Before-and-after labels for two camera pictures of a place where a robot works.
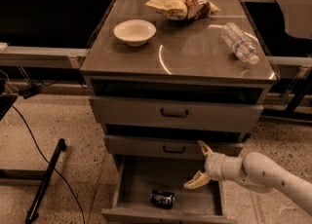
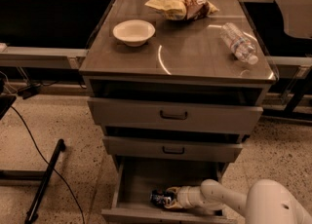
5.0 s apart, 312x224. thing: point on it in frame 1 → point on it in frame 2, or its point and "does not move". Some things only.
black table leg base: x=36 y=174 does not move
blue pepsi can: x=162 y=199 does not move
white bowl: x=135 y=32 does not move
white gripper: x=214 y=167 → x=185 y=197
